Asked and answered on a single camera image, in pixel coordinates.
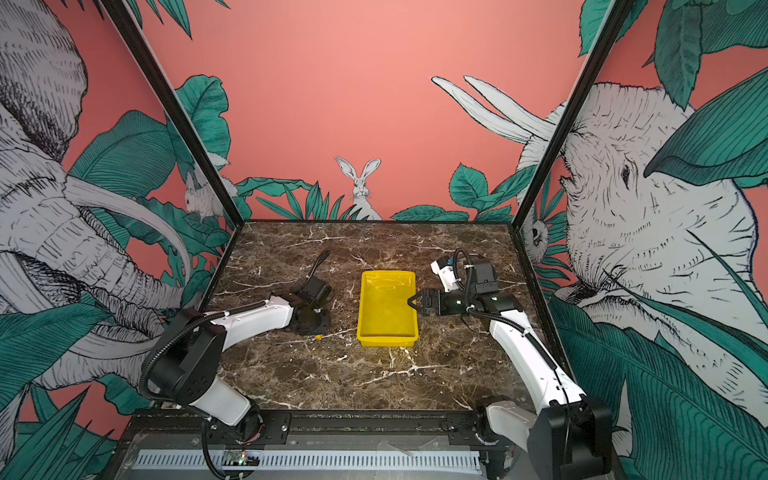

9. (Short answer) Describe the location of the left black frame post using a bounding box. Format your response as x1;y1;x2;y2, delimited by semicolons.
101;0;245;228

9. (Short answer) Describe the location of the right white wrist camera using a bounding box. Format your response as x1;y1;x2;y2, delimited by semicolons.
430;256;460;292

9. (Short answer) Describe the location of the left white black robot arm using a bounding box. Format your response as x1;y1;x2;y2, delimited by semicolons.
138;249;332;444

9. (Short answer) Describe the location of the black frame post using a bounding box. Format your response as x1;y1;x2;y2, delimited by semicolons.
512;0;634;233
101;0;245;228

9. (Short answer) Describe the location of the white slotted cable duct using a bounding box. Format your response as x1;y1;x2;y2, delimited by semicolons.
132;449;484;474

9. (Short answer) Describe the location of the right black frame post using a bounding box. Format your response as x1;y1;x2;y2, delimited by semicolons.
512;0;634;233

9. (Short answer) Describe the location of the black mounting rail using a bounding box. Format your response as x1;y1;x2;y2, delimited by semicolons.
121;409;512;449

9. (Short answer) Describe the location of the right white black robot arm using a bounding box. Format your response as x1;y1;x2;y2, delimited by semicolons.
407;249;612;479

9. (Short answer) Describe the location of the yellow plastic bin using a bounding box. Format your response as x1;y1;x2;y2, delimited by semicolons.
357;270;419;348

